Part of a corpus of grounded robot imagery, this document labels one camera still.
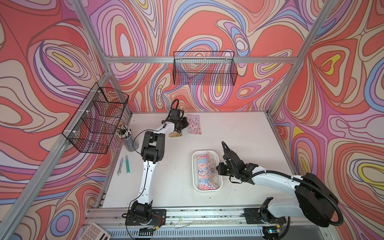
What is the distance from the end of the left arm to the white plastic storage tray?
21cm

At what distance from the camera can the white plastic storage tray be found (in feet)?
2.64

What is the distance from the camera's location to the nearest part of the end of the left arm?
0.88 meters
